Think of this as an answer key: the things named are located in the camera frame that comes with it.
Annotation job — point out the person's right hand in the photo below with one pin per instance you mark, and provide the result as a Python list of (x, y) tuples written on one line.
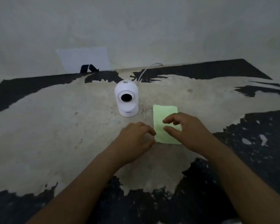
[(193, 135)]

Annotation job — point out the black clip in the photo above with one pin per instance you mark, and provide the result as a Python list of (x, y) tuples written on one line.
[(88, 68)]

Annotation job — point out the person's right thumb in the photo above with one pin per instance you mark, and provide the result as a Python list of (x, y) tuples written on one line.
[(173, 132)]

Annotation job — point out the white paper sheet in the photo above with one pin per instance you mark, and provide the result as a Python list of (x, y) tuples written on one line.
[(84, 58)]

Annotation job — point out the person's right forearm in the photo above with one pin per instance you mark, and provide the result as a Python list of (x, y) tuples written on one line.
[(245, 188)]

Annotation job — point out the person's right middle finger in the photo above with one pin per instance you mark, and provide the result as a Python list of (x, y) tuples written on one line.
[(177, 122)]

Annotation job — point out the light green cloth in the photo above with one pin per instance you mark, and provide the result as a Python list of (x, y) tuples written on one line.
[(161, 125)]

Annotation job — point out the person's left forearm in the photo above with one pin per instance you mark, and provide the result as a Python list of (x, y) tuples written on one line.
[(79, 191)]

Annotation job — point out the person's left fingers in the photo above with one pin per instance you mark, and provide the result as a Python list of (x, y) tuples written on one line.
[(145, 130)]

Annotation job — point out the white security camera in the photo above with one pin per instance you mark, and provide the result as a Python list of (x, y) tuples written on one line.
[(127, 98)]

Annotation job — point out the person's left hand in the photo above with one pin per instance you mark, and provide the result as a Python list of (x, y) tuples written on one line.
[(133, 141)]

